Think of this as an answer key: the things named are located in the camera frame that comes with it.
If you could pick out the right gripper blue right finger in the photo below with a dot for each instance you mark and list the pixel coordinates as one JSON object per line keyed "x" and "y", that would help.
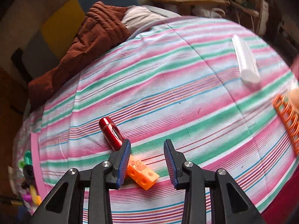
{"x": 175, "y": 160}

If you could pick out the red skirt clothing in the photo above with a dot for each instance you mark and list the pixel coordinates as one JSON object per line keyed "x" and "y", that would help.
{"x": 285, "y": 203}

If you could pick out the brown massager with pegs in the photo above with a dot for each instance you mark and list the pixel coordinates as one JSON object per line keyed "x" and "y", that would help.
{"x": 25, "y": 184}

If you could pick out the pink white cardboard tray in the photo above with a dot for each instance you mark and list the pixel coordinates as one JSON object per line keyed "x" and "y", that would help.
{"x": 28, "y": 142}

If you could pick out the orange linked cubes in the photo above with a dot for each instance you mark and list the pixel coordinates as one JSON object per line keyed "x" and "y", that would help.
{"x": 141, "y": 173}

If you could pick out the red metallic cylinder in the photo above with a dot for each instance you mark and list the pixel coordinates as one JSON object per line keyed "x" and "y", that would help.
{"x": 111, "y": 133}

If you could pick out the white plastic tube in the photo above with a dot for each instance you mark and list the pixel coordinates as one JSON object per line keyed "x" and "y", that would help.
{"x": 248, "y": 69}

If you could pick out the person right hand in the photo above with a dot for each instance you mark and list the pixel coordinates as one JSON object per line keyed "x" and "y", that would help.
{"x": 293, "y": 98}

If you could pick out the green plastic flanged spool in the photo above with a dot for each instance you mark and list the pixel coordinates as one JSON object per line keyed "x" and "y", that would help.
{"x": 28, "y": 158}

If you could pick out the white pillow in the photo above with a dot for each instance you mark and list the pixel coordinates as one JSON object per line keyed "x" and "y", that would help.
{"x": 137, "y": 16}

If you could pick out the striped pink green bedsheet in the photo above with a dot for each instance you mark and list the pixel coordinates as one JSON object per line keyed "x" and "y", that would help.
{"x": 180, "y": 81}

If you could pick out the orange lattice rack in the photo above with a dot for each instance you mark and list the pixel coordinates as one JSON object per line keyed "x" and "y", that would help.
{"x": 289, "y": 117}

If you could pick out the grey yellow blue headboard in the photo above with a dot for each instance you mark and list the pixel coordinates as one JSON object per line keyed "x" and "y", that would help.
{"x": 42, "y": 30}

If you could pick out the magenta perforated dome toy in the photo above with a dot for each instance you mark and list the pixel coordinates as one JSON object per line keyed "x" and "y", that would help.
{"x": 27, "y": 197}

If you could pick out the white green plug-in device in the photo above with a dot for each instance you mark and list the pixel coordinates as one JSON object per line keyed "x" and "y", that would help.
{"x": 21, "y": 164}

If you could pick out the rust brown quilted blanket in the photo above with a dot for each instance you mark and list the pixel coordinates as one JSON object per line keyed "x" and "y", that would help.
{"x": 101, "y": 30}

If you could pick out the grey jar with black lid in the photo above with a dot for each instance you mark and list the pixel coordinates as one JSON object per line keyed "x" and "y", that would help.
{"x": 28, "y": 172}

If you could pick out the wooden side desk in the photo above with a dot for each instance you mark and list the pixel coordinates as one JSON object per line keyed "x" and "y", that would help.
{"x": 184, "y": 6}

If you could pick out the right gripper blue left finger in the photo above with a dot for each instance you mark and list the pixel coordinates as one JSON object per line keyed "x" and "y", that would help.
{"x": 119, "y": 161}

